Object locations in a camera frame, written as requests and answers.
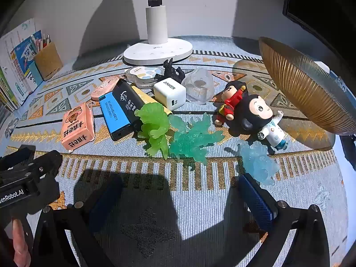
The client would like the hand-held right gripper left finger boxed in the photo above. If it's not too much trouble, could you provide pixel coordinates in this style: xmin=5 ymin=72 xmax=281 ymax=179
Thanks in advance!
xmin=32 ymin=173 xmax=125 ymax=267

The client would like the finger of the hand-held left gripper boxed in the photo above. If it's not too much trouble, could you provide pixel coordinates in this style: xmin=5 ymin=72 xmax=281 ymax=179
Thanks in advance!
xmin=0 ymin=146 xmax=36 ymax=174
xmin=29 ymin=150 xmax=63 ymax=181

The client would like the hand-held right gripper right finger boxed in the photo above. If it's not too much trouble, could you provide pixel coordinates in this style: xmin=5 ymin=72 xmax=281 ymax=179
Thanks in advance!
xmin=237 ymin=173 xmax=330 ymax=267

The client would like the light blue translucent figurine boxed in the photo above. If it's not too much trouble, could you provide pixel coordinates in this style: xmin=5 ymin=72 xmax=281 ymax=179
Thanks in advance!
xmin=236 ymin=140 xmax=281 ymax=186

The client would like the pink cartoon box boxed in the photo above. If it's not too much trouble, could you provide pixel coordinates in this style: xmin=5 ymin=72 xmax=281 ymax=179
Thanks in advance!
xmin=61 ymin=102 xmax=95 ymax=152

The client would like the blue rectangular box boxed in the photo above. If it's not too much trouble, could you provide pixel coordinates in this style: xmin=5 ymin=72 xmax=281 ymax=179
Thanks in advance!
xmin=99 ymin=90 xmax=131 ymax=141

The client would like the white-coat monkey figure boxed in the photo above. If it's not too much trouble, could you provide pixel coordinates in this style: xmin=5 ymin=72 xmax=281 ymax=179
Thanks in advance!
xmin=228 ymin=95 xmax=288 ymax=151

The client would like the green translucent figurine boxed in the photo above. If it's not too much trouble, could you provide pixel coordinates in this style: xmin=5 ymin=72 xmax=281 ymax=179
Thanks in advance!
xmin=134 ymin=102 xmax=170 ymax=160

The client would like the teal translucent figurine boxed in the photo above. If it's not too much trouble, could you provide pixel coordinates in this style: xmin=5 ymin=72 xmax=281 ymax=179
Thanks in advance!
xmin=168 ymin=113 xmax=225 ymax=171

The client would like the pink oblong case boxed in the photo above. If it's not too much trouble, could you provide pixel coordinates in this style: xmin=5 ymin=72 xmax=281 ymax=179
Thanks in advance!
xmin=91 ymin=78 xmax=121 ymax=101

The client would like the red-clad cartoon figure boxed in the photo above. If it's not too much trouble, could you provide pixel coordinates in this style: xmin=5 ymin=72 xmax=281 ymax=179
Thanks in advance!
xmin=214 ymin=81 xmax=248 ymax=125

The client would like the black rectangular box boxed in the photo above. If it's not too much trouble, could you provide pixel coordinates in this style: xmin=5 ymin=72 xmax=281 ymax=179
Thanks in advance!
xmin=113 ymin=79 xmax=146 ymax=132

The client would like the yellow rectangular box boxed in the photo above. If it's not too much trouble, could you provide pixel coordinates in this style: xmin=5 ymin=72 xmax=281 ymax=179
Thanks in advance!
xmin=131 ymin=86 xmax=173 ymax=116

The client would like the gold ribbed glass bowl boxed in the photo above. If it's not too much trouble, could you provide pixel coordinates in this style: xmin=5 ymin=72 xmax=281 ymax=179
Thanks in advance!
xmin=259 ymin=37 xmax=356 ymax=136

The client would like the white charger cube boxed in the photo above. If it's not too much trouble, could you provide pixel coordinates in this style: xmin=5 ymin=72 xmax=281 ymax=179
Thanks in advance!
xmin=154 ymin=79 xmax=186 ymax=112

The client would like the clear round case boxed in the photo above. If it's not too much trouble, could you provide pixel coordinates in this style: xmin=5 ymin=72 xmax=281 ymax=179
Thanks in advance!
xmin=124 ymin=66 xmax=164 ymax=88

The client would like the black dragon figurine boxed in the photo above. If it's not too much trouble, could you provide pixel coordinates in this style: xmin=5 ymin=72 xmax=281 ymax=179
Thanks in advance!
xmin=154 ymin=58 xmax=185 ymax=84

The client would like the person's left hand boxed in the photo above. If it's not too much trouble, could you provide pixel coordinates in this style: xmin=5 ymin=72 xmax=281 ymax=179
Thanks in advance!
xmin=12 ymin=218 xmax=32 ymax=267

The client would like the small grey white object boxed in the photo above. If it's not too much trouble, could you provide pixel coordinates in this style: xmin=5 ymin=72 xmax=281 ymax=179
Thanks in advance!
xmin=4 ymin=117 xmax=19 ymax=140

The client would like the patterned table mat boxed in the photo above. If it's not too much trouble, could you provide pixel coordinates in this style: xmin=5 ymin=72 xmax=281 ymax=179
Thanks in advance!
xmin=0 ymin=35 xmax=351 ymax=267

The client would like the row of books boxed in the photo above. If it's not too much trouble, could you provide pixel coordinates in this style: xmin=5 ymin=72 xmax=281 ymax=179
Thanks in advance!
xmin=0 ymin=18 xmax=43 ymax=113

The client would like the wooden pen holder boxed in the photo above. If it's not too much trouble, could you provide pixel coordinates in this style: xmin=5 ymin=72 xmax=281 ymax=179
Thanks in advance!
xmin=33 ymin=43 xmax=63 ymax=81

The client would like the black oblong device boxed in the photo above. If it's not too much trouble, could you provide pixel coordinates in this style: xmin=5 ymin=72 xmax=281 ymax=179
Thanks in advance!
xmin=341 ymin=133 xmax=356 ymax=170

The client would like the bunch of pens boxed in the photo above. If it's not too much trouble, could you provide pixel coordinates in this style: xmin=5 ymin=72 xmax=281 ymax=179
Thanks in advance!
xmin=35 ymin=32 xmax=52 ymax=52

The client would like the white desk lamp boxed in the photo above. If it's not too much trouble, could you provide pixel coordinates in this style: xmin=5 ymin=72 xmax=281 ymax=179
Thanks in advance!
xmin=123 ymin=0 xmax=194 ymax=67

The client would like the black monitor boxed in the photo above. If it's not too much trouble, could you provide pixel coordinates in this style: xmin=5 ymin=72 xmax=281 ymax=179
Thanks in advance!
xmin=282 ymin=0 xmax=356 ymax=62

